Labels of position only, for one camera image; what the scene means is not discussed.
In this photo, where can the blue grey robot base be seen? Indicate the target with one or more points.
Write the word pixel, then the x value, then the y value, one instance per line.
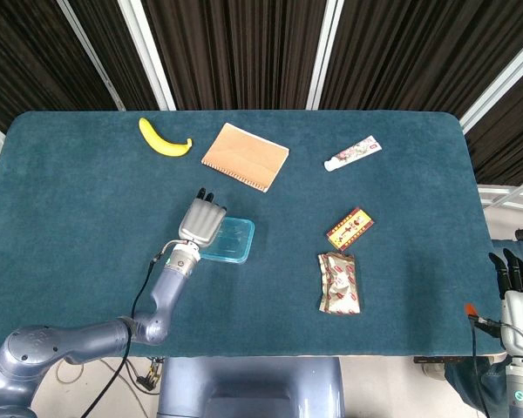
pixel 253 379

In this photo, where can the teal table cloth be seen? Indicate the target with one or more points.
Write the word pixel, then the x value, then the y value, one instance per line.
pixel 396 196

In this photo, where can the white toothpaste tube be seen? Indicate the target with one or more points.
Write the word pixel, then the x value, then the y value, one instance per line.
pixel 353 153

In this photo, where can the crumpled gold snack wrapper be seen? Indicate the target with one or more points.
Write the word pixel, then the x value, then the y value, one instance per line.
pixel 339 283

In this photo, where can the dark brown pleated curtain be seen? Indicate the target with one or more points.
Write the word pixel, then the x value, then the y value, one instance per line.
pixel 244 52

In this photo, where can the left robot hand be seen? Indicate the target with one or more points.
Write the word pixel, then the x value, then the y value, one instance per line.
pixel 200 222

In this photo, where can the yellow banana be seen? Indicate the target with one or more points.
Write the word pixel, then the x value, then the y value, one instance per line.
pixel 161 146

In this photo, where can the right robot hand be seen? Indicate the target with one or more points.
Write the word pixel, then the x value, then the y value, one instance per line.
pixel 520 318

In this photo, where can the black metal bracket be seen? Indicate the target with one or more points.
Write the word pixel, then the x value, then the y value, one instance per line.
pixel 436 359

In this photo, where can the white metal frame rail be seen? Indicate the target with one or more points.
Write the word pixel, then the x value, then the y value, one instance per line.
pixel 497 190

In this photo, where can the blue plastic container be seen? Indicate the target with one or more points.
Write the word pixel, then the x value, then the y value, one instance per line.
pixel 235 239

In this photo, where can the tan spiral notebook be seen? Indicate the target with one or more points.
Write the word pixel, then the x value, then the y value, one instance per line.
pixel 244 157

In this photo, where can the white frame post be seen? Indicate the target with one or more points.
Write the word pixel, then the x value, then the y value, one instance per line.
pixel 323 52
pixel 497 82
pixel 91 56
pixel 148 56

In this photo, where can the black power plug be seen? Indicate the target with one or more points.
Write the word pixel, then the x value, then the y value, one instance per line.
pixel 147 382

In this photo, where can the red yellow card box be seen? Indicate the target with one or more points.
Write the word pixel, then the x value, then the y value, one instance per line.
pixel 349 228

